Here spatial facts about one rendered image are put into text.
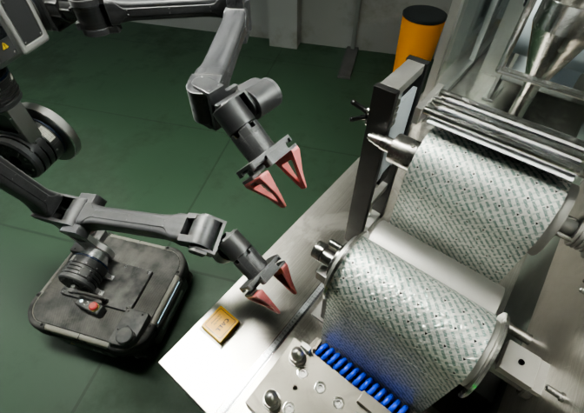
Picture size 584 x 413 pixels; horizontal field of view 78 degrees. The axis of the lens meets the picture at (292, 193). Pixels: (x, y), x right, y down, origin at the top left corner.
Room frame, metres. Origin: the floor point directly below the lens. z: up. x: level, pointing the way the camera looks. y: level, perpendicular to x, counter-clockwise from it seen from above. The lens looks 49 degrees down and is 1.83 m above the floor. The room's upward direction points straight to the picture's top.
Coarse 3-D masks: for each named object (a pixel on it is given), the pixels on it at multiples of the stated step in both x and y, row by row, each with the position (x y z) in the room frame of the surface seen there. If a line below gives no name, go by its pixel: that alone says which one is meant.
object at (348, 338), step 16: (336, 320) 0.27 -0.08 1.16; (336, 336) 0.26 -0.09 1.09; (352, 336) 0.25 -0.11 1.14; (368, 336) 0.23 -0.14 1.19; (352, 352) 0.24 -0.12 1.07; (368, 352) 0.22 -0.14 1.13; (384, 352) 0.21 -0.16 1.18; (368, 368) 0.21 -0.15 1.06; (384, 368) 0.20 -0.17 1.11; (400, 368) 0.19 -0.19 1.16; (416, 368) 0.17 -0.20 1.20; (384, 384) 0.19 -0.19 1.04; (400, 384) 0.18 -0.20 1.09; (416, 384) 0.16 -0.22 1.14; (432, 384) 0.15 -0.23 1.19; (416, 400) 0.15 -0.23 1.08; (432, 400) 0.14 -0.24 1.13
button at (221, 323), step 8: (216, 312) 0.39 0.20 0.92; (224, 312) 0.39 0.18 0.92; (208, 320) 0.37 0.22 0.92; (216, 320) 0.37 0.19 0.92; (224, 320) 0.37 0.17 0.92; (232, 320) 0.37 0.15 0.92; (208, 328) 0.35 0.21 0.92; (216, 328) 0.35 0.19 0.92; (224, 328) 0.35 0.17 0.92; (232, 328) 0.35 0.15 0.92; (216, 336) 0.32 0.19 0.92; (224, 336) 0.32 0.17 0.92
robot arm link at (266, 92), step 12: (192, 84) 0.55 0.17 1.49; (204, 84) 0.55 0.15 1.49; (216, 84) 0.55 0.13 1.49; (240, 84) 0.59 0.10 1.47; (252, 84) 0.59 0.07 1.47; (264, 84) 0.57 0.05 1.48; (276, 84) 0.58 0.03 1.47; (216, 96) 0.54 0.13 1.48; (228, 96) 0.56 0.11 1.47; (252, 96) 0.54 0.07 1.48; (264, 96) 0.55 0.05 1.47; (276, 96) 0.57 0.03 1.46; (264, 108) 0.54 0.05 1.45
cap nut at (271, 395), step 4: (268, 392) 0.17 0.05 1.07; (272, 392) 0.17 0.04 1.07; (276, 392) 0.17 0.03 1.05; (264, 396) 0.16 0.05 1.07; (268, 396) 0.16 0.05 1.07; (272, 396) 0.16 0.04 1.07; (276, 396) 0.16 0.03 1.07; (280, 396) 0.17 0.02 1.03; (264, 400) 0.16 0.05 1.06; (268, 400) 0.15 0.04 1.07; (272, 400) 0.15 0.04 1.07; (276, 400) 0.16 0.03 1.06; (280, 400) 0.16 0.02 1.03; (264, 404) 0.15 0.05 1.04; (268, 404) 0.15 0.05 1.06; (272, 404) 0.15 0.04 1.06; (276, 404) 0.15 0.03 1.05; (268, 408) 0.15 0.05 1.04; (272, 408) 0.15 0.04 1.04; (276, 408) 0.15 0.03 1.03
